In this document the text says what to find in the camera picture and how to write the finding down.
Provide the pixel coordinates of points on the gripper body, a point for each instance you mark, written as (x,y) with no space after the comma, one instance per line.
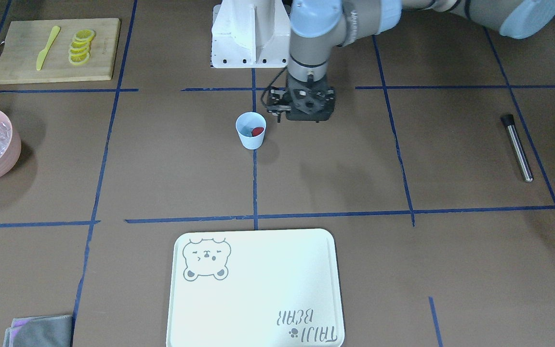
(275,100)

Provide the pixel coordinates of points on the red strawberry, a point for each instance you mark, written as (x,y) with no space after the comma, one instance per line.
(257,131)

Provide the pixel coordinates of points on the metal muddler tool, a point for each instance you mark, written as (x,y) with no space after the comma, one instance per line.
(508,121)

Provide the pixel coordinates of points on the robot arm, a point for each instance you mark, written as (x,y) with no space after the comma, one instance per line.
(317,26)

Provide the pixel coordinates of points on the light blue cup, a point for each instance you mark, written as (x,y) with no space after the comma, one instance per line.
(244,124)

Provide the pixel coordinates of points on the cream bear tray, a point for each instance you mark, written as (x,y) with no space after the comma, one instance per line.
(257,288)

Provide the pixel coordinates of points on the wooden cutting board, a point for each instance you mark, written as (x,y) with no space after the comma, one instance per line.
(25,39)

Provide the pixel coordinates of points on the lemon slices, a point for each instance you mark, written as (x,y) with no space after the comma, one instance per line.
(79,51)

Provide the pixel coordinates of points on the yellow knife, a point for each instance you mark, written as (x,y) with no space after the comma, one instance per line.
(41,57)

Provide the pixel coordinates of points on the grey folded cloth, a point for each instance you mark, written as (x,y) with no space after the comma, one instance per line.
(39,331)

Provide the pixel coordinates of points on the white camera pole mount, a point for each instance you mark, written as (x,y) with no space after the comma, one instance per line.
(250,34)

